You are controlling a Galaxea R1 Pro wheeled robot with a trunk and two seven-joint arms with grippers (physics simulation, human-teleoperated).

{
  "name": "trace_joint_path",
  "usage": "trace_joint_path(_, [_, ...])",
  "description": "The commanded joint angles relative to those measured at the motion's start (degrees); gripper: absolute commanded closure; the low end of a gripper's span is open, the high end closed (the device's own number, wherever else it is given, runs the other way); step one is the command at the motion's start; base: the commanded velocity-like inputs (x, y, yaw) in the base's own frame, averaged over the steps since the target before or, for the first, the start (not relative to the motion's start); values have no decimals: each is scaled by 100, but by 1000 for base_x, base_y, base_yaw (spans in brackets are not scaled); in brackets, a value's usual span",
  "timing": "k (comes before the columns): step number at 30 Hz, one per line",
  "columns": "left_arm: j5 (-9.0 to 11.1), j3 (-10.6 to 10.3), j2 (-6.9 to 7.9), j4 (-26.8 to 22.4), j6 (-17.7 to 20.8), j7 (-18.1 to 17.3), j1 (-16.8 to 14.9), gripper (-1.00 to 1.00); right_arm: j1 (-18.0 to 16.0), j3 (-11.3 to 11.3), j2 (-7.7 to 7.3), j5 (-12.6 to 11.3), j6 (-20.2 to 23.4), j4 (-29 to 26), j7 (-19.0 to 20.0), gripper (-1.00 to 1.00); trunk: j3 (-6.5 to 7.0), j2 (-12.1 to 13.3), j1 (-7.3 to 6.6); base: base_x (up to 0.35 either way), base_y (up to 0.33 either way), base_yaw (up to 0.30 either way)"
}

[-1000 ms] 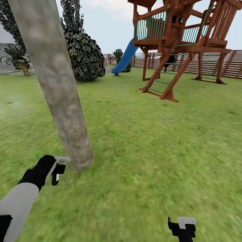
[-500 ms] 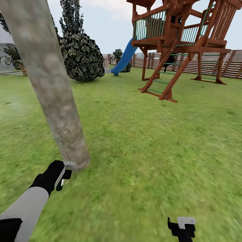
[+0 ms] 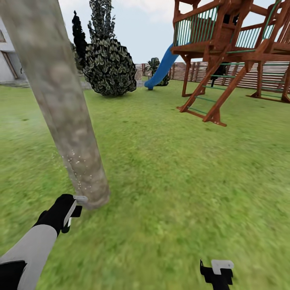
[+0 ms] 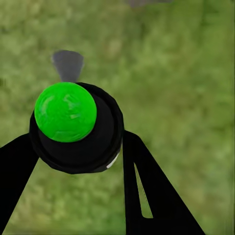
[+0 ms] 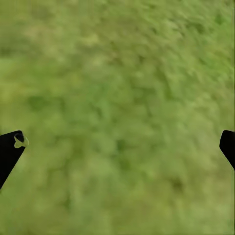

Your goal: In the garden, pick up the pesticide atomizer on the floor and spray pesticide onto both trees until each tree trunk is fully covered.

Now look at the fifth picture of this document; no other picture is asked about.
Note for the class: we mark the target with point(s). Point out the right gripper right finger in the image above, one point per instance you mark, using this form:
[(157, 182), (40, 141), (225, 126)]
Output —
[(227, 146)]

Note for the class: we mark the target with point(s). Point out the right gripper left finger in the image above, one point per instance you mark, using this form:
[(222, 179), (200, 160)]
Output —
[(12, 146)]

